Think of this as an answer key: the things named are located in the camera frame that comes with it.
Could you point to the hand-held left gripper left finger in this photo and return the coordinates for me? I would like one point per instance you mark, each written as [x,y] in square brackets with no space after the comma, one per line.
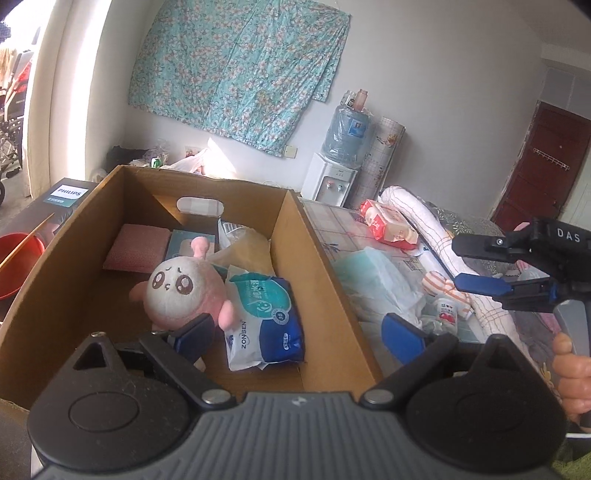
[194,339]

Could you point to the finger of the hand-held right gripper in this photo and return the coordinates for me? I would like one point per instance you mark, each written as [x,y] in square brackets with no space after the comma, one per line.
[480,284]
[480,247]

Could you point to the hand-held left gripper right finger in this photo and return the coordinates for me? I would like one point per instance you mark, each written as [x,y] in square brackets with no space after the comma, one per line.
[401,337]

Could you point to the pink and white plush toy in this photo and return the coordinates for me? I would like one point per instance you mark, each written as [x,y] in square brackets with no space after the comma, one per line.
[184,286]

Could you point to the blue and white tissue pack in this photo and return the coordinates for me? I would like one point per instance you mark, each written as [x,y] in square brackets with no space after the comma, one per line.
[263,323]

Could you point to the blue and white box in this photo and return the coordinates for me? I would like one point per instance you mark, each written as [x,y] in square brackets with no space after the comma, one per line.
[182,247]

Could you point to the brown cardboard box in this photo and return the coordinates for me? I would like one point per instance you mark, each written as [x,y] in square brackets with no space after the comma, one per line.
[300,300]

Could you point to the pink sponge cloth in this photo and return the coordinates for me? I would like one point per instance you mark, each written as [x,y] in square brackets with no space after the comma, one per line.
[136,247]

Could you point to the person's right hand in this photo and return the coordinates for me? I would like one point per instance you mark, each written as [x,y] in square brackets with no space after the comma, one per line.
[570,383]

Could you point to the green leaf-print pillow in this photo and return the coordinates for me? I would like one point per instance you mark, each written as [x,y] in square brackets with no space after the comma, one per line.
[466,224]

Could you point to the white quilted bolster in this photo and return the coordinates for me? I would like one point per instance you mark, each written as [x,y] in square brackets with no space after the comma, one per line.
[438,235]

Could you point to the orange striped cloth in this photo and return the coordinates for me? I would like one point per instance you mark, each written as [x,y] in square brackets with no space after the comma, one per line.
[436,281]

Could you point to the small white red-label bottle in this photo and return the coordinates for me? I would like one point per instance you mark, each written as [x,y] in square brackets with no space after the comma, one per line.
[445,316]

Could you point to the white and green plastic bag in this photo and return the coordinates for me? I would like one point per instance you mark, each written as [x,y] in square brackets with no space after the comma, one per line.
[374,281]

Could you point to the grey blanket with yellow leaves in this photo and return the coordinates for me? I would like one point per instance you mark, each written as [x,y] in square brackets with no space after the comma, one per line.
[531,332]

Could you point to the dark red door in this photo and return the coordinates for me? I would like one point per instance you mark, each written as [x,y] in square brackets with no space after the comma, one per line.
[545,166]

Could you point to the pink wet wipes pack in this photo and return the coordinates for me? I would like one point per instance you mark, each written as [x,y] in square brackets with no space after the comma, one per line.
[388,224]

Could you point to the translucent yellowish bag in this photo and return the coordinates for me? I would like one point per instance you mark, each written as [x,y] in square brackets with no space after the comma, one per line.
[249,249]

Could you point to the checked bed mat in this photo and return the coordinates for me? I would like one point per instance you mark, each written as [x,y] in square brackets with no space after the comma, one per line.
[341,230]

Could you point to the rolled floral mat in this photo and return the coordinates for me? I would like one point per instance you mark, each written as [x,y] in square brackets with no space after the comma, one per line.
[381,157]

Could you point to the white water dispenser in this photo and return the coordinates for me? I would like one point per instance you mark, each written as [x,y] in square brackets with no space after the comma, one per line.
[323,177]

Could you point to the clear plastic bag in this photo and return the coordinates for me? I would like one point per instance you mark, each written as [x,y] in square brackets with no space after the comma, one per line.
[189,164]

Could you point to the blue water jug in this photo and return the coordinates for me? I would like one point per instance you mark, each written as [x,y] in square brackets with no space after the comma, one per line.
[344,134]

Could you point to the red bucket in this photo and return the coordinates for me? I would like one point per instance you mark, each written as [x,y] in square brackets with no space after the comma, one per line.
[18,267]

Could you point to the small pink bottle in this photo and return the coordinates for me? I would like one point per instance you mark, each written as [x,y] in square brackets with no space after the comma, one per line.
[361,99]

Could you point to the wooden stick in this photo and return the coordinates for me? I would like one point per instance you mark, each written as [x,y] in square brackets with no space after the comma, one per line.
[27,240]

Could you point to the dark cloth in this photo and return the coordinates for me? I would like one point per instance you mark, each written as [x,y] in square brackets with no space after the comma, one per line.
[122,157]

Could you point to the dark printed carton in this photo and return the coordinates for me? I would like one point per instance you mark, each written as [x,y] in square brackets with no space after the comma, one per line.
[46,203]

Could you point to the white hook rail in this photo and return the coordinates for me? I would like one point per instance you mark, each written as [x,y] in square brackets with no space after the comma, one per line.
[551,159]

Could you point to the beige wall socket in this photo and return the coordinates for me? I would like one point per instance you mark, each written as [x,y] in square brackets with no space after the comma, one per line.
[291,152]

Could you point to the teal floral wall cloth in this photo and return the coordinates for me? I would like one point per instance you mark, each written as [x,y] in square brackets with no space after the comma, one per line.
[231,69]

